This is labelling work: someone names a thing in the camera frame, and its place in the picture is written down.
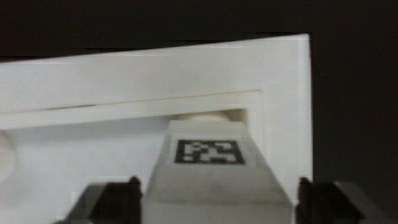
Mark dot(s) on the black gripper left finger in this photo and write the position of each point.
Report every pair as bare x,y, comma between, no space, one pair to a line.
109,204

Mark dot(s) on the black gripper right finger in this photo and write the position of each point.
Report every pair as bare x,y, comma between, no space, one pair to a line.
335,204

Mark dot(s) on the white leg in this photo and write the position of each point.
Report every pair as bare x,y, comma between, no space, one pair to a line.
212,185

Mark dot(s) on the white square tabletop tray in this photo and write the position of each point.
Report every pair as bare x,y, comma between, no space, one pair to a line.
88,106

